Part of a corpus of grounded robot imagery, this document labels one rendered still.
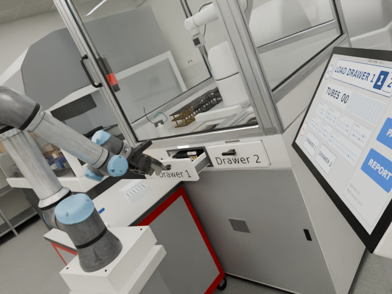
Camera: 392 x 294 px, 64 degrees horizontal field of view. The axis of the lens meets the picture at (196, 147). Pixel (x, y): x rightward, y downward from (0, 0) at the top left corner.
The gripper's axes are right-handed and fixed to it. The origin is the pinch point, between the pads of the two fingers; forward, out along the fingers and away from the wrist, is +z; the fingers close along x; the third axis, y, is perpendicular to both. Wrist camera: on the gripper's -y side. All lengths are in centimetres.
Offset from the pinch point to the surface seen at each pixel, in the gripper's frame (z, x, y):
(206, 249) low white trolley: 54, -11, 26
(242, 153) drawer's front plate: 10.7, 36.1, -10.4
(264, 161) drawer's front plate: 14.5, 44.8, -7.7
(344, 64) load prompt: -18, 87, -18
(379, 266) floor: 104, 61, 11
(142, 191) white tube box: 9.3, -24.8, 8.7
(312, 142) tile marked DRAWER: -11, 78, 0
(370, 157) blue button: -25, 97, 11
